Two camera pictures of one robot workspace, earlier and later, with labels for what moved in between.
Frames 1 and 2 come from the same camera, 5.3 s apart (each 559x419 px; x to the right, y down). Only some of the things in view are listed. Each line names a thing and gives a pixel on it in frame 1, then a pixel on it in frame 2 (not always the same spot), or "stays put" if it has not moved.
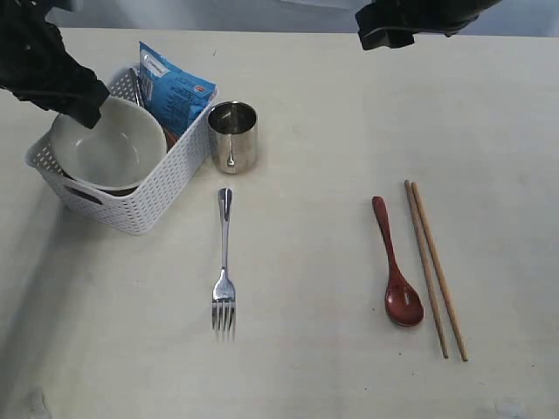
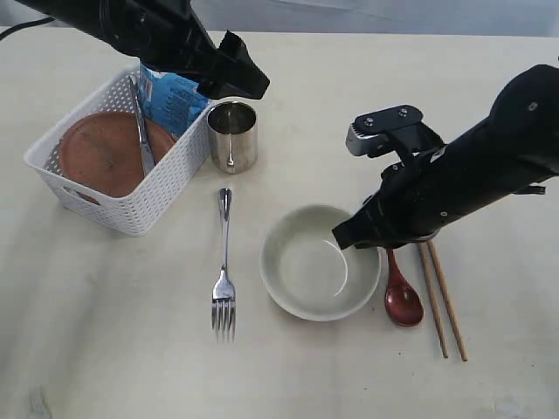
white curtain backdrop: x=512 y=17 stays put
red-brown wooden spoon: x=403 y=300 stays put
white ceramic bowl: x=125 y=148 → x=307 y=273
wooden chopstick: x=408 y=185 stays put
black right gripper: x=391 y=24 → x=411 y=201
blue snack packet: x=173 y=98 stays put
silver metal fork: x=224 y=297 stays put
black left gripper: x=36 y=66 → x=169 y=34
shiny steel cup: x=233 y=136 stays put
